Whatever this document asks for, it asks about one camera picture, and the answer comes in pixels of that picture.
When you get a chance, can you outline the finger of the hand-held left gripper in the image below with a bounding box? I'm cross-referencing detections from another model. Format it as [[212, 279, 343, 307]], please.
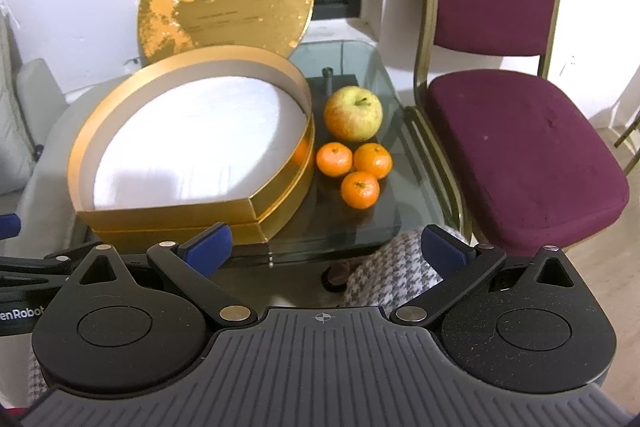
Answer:
[[0, 251, 77, 293], [0, 213, 22, 242]]

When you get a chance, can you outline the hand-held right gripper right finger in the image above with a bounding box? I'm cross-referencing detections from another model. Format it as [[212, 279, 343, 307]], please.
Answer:
[[389, 225, 589, 327]]

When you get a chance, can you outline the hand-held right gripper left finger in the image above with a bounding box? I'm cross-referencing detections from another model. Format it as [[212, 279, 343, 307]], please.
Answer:
[[64, 222, 254, 328]]

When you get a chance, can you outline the gold gift box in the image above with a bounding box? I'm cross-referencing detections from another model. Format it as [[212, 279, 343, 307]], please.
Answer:
[[67, 48, 317, 247]]

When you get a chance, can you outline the yellow-red apple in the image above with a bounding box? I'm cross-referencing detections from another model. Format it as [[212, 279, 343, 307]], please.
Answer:
[[324, 86, 384, 142]]

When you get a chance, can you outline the glass desktop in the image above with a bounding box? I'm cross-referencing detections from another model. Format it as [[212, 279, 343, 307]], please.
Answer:
[[50, 38, 473, 269]]

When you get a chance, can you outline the houndstooth patterned clothing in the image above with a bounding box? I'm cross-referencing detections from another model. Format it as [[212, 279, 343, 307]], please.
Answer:
[[25, 229, 446, 413]]

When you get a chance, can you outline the light grey quilted cushion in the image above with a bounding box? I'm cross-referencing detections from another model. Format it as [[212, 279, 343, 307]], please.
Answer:
[[0, 14, 37, 196]]

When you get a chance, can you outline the white foam insert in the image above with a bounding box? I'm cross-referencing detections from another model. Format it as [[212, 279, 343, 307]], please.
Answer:
[[92, 77, 307, 211]]

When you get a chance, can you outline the orange mandarin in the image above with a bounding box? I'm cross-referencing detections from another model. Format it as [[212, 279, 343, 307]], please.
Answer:
[[354, 143, 392, 180], [316, 142, 354, 178], [341, 171, 381, 210]]

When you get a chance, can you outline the grey sofa armrest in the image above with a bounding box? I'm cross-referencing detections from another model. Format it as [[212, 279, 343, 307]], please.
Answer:
[[16, 59, 69, 158]]

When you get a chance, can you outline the maroon upholstered chair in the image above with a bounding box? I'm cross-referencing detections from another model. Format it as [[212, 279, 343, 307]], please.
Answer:
[[412, 0, 631, 258]]

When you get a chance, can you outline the gold metal chair frame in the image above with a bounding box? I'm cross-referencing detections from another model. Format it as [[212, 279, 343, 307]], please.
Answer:
[[612, 104, 640, 172]]

